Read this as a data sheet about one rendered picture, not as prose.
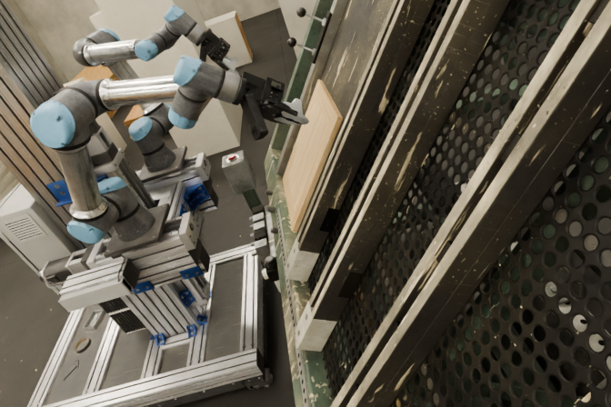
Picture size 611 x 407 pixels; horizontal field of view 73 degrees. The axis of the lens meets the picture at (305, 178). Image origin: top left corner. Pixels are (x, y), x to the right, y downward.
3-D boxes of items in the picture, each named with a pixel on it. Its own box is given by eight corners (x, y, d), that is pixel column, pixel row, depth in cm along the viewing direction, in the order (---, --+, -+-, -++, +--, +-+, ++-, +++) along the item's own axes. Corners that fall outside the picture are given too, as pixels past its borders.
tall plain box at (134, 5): (197, 124, 509) (120, -24, 413) (243, 110, 503) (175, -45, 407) (186, 163, 434) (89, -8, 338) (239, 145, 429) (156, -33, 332)
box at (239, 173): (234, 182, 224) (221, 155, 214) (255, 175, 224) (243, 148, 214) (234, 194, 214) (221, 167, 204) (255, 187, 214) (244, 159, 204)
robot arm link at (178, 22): (166, 13, 168) (176, -1, 162) (189, 32, 173) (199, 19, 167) (158, 22, 163) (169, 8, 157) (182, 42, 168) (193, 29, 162)
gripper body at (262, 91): (287, 84, 109) (245, 66, 104) (283, 113, 106) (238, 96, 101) (275, 95, 115) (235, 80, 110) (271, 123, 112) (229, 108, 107)
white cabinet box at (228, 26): (220, 64, 693) (201, 22, 653) (252, 54, 687) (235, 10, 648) (217, 74, 655) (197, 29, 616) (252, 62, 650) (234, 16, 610)
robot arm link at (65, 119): (124, 222, 153) (94, 91, 119) (101, 252, 142) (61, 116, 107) (94, 215, 154) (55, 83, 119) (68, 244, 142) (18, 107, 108)
